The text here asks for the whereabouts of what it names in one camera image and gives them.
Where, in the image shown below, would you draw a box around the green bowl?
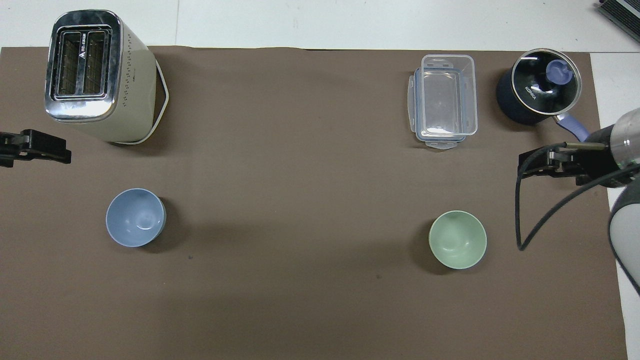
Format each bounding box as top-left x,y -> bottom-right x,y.
428,210 -> 488,270

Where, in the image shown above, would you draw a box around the clear plastic food container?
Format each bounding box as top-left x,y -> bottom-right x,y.
419,54 -> 479,139

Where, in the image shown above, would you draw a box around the blue bowl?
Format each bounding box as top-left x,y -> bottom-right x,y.
105,187 -> 167,248

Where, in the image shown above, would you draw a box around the dark blue pot with handle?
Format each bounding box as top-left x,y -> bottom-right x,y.
495,48 -> 591,143

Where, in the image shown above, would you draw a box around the black cable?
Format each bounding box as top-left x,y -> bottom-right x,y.
514,141 -> 640,252

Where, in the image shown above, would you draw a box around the cream and chrome toaster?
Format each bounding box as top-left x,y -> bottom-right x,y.
44,9 -> 170,146

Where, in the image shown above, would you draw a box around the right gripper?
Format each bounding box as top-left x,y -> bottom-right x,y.
574,126 -> 622,189

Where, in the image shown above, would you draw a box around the clear container lid blue clips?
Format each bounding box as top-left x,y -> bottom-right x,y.
408,67 -> 474,150

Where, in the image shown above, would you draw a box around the glass pot lid blue knob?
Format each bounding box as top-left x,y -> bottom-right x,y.
511,48 -> 584,115

